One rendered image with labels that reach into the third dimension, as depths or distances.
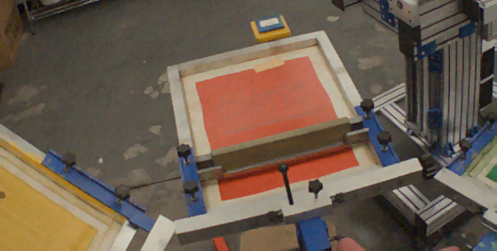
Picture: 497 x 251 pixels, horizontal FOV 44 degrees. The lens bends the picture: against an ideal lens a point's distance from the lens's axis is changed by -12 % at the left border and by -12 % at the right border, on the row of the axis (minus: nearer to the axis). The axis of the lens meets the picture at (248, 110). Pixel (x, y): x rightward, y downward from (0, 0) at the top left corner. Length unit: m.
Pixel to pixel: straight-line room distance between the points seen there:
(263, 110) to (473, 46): 1.08
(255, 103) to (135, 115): 1.81
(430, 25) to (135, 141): 2.03
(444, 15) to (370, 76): 1.66
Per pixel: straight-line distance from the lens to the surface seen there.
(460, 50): 2.82
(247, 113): 2.22
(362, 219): 3.12
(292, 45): 2.47
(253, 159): 1.97
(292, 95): 2.27
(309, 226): 1.71
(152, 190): 3.48
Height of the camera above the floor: 2.31
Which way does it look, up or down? 37 degrees down
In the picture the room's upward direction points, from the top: 11 degrees counter-clockwise
